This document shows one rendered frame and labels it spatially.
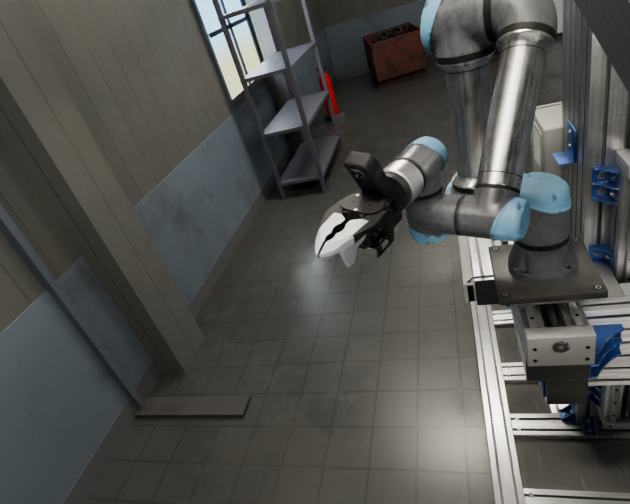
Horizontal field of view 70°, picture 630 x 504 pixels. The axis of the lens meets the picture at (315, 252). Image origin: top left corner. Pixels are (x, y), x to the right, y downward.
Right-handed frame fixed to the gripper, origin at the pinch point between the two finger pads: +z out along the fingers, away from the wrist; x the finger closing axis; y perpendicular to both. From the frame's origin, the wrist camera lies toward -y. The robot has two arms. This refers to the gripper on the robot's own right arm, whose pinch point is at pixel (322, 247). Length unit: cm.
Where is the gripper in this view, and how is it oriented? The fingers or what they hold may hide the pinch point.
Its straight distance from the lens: 63.6
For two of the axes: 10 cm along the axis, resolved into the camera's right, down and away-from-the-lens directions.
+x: -7.9, -2.5, 5.5
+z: -5.8, 5.7, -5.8
